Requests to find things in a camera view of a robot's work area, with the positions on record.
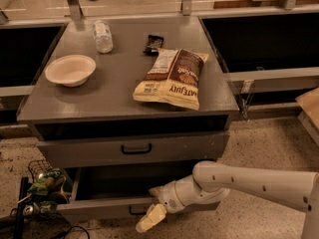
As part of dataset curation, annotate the grey drawer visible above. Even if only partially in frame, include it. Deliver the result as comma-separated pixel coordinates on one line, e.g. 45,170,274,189
38,131,230,168
56,164,220,224

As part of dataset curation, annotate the black wire basket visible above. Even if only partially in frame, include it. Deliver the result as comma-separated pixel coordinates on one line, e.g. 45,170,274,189
28,159,52,182

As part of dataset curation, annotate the grey top drawer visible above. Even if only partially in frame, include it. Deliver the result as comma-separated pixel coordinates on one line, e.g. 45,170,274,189
38,131,230,168

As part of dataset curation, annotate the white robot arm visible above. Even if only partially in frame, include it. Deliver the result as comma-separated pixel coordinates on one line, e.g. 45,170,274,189
136,161,319,239

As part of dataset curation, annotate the brown cream chip bag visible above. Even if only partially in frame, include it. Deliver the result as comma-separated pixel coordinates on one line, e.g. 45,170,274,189
133,48,208,111

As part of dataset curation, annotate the white paper bowl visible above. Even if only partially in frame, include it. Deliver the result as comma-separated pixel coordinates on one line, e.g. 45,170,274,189
45,55,96,87

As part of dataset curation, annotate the brown cardboard box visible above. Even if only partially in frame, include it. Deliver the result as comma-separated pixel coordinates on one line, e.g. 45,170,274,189
296,88,319,128

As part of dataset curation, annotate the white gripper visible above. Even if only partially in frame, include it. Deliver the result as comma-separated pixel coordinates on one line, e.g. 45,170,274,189
136,175,201,233

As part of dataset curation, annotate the grey drawer cabinet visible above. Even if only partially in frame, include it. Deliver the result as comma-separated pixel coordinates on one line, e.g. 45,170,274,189
16,15,241,171

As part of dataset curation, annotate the green chip bag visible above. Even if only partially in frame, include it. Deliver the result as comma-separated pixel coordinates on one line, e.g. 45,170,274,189
28,168,65,196

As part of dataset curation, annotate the dark snack bar wrapper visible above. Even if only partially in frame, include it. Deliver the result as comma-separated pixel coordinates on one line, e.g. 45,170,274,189
144,35,163,56

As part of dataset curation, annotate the black floor cable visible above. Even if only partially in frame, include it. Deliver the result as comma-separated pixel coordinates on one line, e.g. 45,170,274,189
49,225,92,239

